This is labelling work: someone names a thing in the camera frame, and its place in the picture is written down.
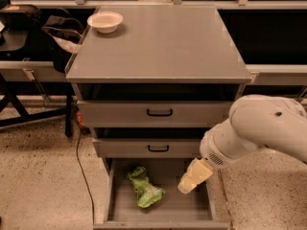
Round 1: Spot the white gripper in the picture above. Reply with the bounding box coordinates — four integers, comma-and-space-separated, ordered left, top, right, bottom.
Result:
177, 126, 238, 194

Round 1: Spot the grey top drawer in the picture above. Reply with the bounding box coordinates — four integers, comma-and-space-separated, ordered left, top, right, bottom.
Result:
76, 83, 242, 128

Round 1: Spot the black cable on floor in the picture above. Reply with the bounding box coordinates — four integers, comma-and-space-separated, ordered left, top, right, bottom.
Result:
75, 127, 96, 225

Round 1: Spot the grey middle drawer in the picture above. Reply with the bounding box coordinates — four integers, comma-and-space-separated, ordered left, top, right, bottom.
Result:
92, 127, 207, 158

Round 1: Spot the black bag on table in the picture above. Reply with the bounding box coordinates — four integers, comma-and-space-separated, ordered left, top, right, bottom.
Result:
0, 5, 41, 30

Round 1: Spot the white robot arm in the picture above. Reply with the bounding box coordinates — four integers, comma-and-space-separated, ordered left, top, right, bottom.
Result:
177, 95, 307, 194

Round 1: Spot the white bowl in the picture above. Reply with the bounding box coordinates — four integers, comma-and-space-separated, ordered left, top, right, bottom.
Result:
87, 11, 123, 34

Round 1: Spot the black folding table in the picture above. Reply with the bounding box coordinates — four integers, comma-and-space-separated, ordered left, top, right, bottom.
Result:
0, 29, 75, 138

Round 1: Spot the black middle drawer handle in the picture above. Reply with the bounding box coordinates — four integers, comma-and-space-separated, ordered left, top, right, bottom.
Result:
147, 145, 169, 152

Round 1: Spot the grey drawer cabinet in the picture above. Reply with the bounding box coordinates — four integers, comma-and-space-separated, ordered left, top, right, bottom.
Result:
64, 4, 253, 165

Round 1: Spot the black top drawer handle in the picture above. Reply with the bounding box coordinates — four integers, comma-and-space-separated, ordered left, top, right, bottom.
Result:
146, 108, 173, 117

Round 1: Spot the black drawer handle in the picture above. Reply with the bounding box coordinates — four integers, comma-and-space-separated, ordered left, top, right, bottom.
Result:
147, 145, 169, 152
146, 108, 173, 117

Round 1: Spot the grey open bottom drawer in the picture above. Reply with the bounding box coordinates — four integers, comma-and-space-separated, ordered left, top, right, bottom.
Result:
93, 158, 229, 230

